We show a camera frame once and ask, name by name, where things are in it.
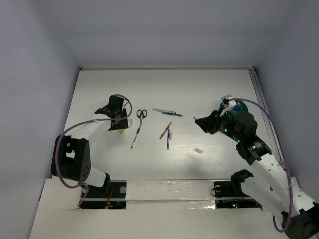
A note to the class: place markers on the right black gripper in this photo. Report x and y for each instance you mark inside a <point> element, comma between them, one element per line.
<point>205,123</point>

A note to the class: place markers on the clear tape roll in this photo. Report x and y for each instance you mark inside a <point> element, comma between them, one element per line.
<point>130,123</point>

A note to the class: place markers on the correction fluid bottle blue cap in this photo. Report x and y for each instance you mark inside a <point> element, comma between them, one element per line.
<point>237,108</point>

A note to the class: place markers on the red pen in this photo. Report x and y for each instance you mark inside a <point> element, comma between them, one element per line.
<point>165,131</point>

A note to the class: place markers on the blue grip clear pen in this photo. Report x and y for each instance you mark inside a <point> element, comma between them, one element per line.
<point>136,135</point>

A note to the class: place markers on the small white cap piece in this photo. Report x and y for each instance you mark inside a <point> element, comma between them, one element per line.
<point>198,150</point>

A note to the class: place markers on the teal round organizer container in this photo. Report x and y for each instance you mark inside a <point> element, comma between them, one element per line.
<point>244,108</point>

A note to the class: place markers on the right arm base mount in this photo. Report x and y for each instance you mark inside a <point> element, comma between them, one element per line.
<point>229,194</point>

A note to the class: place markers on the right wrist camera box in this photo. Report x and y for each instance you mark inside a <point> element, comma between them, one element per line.
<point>228,102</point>

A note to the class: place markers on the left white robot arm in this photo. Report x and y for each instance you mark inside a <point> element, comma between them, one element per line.
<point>71,161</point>

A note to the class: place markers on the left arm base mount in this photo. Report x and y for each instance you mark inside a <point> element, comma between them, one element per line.
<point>113,197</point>

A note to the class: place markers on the black handled scissors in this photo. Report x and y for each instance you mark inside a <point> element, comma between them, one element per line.
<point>141,114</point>

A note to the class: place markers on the dark blue pen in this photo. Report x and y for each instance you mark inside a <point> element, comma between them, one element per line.
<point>172,114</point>

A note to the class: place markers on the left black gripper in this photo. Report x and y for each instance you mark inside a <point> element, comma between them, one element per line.
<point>122,125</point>

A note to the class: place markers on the blue pen with clip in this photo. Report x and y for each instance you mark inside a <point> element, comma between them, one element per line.
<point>169,137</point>

